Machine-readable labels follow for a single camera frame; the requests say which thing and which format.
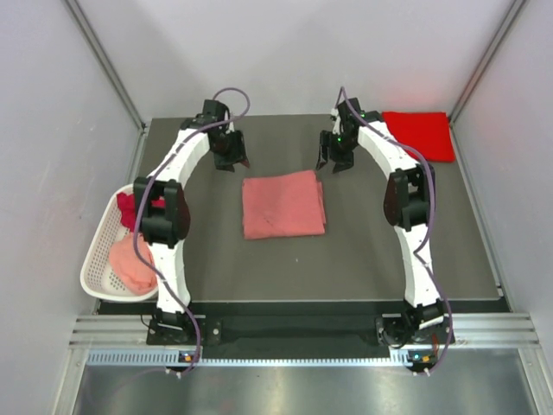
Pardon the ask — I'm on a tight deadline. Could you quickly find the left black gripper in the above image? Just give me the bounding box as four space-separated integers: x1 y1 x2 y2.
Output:
211 128 249 172

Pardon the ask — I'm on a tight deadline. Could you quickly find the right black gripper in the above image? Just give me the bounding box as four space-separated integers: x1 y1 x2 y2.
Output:
315 131 356 174

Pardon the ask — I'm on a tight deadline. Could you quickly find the salmon pink t shirt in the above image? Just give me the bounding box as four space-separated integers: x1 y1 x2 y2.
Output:
242 170 326 240

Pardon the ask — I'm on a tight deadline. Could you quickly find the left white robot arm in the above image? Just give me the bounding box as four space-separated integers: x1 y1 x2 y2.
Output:
133 98 250 345

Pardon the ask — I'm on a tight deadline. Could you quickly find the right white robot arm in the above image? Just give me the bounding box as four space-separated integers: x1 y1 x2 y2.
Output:
316 97 448 348

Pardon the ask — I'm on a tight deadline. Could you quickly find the folded red t shirt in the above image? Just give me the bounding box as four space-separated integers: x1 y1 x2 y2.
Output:
382 112 455 163

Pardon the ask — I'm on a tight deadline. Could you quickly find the crimson crumpled t shirt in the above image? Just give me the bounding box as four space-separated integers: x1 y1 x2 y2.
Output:
115 191 168 230

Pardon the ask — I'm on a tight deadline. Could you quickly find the light pink t shirt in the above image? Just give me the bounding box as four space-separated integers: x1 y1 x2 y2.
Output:
109 233 157 296

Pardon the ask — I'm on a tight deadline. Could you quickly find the white plastic laundry basket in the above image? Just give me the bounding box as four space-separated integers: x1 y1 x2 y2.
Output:
80 184 158 303

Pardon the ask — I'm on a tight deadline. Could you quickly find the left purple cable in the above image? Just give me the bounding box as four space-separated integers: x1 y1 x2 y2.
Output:
131 87 252 378

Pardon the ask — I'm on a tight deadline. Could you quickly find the purple cable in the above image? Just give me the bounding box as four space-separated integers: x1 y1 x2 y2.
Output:
334 86 454 377
131 87 252 378

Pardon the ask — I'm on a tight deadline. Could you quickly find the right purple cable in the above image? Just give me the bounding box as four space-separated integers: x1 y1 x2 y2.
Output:
334 86 454 377

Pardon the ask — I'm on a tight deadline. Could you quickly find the left aluminium frame post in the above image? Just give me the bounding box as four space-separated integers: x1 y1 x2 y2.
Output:
61 0 146 131

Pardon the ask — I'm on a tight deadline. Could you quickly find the aluminium frame post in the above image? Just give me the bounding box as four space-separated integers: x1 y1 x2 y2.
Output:
61 0 146 131
448 0 529 125

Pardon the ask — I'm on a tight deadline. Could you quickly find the grey slotted cable duct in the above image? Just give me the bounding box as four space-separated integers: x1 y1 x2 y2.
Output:
86 349 430 368

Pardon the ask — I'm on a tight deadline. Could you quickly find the right aluminium frame post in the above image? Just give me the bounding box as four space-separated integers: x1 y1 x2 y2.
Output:
448 0 529 125

